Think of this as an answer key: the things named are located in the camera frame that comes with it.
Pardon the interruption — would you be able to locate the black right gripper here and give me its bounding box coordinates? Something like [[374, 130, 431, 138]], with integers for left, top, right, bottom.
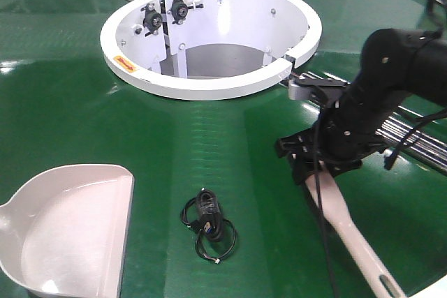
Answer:
[[277, 110, 386, 186]]

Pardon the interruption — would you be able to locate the black usb cable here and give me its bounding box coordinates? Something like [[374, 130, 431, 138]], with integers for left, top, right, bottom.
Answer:
[[180, 188, 240, 265]]

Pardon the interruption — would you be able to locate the cream hand broom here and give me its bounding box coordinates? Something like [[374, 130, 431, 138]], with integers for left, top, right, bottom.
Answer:
[[305, 171, 406, 297]]

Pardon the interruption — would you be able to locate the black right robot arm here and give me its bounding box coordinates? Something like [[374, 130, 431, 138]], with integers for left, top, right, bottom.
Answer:
[[275, 29, 446, 185]]

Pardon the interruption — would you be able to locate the steel roller set right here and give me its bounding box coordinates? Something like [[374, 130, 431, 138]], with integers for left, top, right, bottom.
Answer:
[[280, 73, 446, 173]]

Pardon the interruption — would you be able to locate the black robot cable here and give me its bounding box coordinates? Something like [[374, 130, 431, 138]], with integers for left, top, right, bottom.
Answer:
[[312, 112, 342, 298]]

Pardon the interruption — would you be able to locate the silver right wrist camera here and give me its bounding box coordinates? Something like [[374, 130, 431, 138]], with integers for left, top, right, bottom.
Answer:
[[288, 79, 350, 102]]

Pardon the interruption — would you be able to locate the white inner conveyor ring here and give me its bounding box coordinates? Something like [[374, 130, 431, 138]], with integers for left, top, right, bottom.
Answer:
[[99, 0, 323, 101]]

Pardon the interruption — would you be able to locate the black bearing mount right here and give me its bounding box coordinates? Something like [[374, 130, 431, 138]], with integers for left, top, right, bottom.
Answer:
[[170, 0, 204, 25]]

